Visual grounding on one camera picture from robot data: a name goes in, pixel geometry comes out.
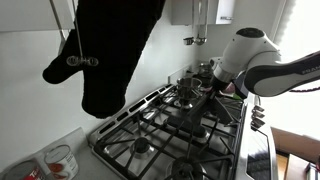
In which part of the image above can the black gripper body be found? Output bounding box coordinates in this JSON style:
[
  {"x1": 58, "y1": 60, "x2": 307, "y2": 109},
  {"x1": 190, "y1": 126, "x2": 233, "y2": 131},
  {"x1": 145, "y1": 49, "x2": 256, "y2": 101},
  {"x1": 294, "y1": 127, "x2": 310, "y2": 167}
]
[{"x1": 209, "y1": 75, "x2": 232, "y2": 93}]

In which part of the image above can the grey kitchen towel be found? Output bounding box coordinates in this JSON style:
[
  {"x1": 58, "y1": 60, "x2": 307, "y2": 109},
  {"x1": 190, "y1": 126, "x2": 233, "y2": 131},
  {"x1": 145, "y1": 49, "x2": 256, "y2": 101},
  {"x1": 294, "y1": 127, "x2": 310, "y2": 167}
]
[{"x1": 187, "y1": 91, "x2": 236, "y2": 127}]

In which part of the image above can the small steel pot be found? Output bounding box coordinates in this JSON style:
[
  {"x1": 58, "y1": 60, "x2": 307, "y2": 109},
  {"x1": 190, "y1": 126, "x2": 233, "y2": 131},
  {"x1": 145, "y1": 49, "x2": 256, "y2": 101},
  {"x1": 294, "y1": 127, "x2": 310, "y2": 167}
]
[{"x1": 176, "y1": 76, "x2": 204, "y2": 102}]

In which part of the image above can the pink cloth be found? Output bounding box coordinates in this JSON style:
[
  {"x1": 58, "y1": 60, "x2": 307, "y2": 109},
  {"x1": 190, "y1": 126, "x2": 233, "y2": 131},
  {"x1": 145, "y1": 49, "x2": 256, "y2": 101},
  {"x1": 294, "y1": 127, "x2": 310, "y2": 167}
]
[{"x1": 202, "y1": 82, "x2": 237, "y2": 97}]

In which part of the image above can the steel stove knob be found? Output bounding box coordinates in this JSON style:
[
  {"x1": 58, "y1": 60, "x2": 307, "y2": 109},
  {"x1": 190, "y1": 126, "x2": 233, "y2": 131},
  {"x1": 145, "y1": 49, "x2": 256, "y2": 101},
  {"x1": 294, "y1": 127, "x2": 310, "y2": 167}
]
[
  {"x1": 251, "y1": 110, "x2": 267, "y2": 120},
  {"x1": 252, "y1": 104, "x2": 266, "y2": 113},
  {"x1": 250, "y1": 117, "x2": 267, "y2": 130}
]

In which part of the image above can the hanging steel ladle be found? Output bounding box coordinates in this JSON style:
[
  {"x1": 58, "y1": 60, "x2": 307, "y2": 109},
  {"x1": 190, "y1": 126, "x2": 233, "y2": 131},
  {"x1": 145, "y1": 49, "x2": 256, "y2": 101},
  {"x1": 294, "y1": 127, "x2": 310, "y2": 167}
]
[{"x1": 194, "y1": 0, "x2": 209, "y2": 46}]

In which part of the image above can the hanging steel measuring cup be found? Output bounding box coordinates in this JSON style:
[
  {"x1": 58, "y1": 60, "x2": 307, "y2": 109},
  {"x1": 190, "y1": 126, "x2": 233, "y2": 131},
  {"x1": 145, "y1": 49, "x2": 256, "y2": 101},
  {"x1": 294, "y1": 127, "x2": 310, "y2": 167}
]
[{"x1": 182, "y1": 0, "x2": 196, "y2": 46}]

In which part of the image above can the stainless gas stove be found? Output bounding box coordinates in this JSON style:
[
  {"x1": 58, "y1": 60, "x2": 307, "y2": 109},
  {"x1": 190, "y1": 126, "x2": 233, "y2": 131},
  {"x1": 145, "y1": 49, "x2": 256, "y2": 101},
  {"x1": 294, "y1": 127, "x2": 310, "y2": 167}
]
[{"x1": 87, "y1": 83, "x2": 280, "y2": 180}]

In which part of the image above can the wooden board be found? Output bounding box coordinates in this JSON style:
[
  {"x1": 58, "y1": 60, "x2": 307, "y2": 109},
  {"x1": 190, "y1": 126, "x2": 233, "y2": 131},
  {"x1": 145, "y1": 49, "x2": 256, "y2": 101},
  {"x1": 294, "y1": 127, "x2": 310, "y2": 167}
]
[{"x1": 271, "y1": 127, "x2": 320, "y2": 165}]

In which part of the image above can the black oven mitt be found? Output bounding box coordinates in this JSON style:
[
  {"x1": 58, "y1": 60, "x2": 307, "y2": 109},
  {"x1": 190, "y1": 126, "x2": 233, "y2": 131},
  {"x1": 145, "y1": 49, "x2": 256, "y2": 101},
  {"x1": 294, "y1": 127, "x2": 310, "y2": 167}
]
[{"x1": 42, "y1": 0, "x2": 167, "y2": 120}]

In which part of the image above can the hanging metal coil whisk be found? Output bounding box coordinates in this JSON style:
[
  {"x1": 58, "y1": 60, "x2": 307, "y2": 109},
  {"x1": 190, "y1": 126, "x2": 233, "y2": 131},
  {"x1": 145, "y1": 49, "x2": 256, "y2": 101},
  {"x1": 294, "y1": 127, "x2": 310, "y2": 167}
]
[{"x1": 65, "y1": 0, "x2": 100, "y2": 68}]

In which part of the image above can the white range hood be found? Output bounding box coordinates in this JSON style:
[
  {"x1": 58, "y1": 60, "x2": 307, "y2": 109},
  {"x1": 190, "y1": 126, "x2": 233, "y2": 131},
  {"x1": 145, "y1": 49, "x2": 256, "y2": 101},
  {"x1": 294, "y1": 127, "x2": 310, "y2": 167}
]
[{"x1": 0, "y1": 0, "x2": 76, "y2": 33}]

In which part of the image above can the red label tomato can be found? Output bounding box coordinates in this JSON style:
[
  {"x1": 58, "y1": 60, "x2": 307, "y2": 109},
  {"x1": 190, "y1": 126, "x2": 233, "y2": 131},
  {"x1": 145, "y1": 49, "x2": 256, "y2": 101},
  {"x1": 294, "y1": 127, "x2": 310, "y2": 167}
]
[{"x1": 2, "y1": 159, "x2": 43, "y2": 180}]

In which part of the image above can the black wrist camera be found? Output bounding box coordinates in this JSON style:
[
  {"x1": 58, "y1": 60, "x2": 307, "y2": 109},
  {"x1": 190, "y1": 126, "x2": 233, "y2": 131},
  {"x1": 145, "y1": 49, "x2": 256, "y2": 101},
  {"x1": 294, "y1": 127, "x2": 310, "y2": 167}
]
[{"x1": 232, "y1": 74, "x2": 250, "y2": 100}]

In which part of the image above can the white wall cabinet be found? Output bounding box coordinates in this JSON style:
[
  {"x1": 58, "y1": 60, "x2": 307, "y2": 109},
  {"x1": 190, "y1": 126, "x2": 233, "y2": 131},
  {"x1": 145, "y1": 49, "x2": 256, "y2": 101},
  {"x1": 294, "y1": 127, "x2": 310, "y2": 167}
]
[{"x1": 171, "y1": 0, "x2": 236, "y2": 26}]

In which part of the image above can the dark braided robot cable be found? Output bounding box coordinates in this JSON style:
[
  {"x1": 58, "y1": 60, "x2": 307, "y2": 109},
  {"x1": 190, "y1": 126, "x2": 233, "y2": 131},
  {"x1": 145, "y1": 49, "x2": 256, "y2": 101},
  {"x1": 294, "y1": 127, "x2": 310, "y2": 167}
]
[{"x1": 289, "y1": 85, "x2": 320, "y2": 93}]

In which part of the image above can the hanging steel utensil handle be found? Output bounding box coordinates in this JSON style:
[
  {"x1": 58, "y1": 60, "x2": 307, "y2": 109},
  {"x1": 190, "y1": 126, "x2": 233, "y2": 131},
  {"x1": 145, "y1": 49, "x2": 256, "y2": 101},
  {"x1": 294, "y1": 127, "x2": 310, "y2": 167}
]
[{"x1": 48, "y1": 0, "x2": 70, "y2": 56}]

